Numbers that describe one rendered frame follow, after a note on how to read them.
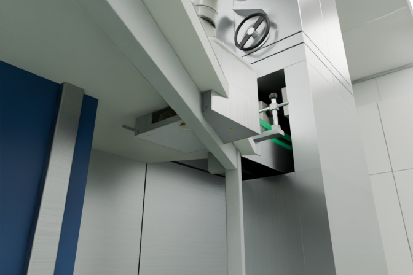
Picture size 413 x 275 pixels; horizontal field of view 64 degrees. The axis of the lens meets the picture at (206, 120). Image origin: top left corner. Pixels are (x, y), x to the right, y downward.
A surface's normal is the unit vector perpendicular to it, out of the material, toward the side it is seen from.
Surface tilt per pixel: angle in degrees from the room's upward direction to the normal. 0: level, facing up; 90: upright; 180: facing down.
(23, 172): 90
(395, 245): 90
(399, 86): 90
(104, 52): 180
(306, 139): 90
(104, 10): 180
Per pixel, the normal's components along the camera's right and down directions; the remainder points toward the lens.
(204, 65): 0.00, 0.92
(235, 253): -0.27, -0.38
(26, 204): 0.77, -0.25
